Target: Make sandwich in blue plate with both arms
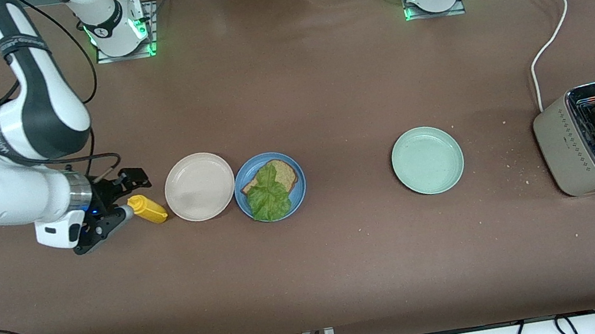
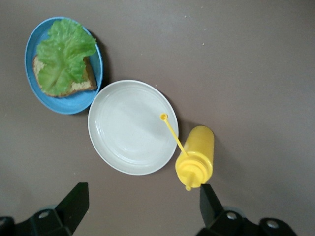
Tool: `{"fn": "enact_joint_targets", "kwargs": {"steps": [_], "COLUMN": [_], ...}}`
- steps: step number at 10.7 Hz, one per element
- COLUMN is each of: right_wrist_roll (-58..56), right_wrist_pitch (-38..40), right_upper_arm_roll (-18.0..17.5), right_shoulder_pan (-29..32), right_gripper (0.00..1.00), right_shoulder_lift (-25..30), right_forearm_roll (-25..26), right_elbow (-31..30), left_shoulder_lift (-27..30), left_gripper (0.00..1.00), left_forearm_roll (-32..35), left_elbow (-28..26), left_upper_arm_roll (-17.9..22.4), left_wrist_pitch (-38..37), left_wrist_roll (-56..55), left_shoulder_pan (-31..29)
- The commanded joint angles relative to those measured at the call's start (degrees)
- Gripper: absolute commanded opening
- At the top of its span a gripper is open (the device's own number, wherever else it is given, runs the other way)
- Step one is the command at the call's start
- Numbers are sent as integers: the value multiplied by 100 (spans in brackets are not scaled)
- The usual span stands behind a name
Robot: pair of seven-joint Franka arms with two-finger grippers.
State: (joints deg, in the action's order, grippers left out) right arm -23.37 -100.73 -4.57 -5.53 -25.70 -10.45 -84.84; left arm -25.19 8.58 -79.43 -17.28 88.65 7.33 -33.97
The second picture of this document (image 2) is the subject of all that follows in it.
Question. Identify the beige round plate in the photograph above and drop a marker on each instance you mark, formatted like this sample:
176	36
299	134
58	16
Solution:
128	132

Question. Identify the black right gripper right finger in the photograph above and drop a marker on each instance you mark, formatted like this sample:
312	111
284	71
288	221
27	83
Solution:
221	221

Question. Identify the blue round plate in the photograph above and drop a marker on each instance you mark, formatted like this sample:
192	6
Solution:
71	104

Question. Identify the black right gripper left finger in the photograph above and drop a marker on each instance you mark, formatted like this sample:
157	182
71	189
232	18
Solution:
61	216

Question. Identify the green lettuce leaf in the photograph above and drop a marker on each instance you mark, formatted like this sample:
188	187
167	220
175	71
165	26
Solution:
64	56

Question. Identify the brown bread slice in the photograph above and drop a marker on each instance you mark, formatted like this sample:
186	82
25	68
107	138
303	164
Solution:
82	86

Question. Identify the yellow mustard squeeze bottle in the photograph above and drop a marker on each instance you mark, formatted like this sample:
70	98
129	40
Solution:
199	145

